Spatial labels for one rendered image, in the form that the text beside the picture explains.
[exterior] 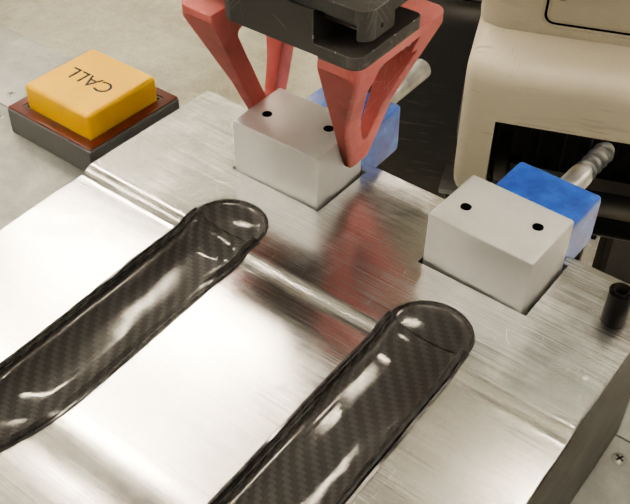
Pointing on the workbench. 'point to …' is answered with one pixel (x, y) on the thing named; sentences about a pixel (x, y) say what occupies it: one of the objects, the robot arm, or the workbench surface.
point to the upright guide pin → (617, 305)
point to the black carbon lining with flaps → (398, 428)
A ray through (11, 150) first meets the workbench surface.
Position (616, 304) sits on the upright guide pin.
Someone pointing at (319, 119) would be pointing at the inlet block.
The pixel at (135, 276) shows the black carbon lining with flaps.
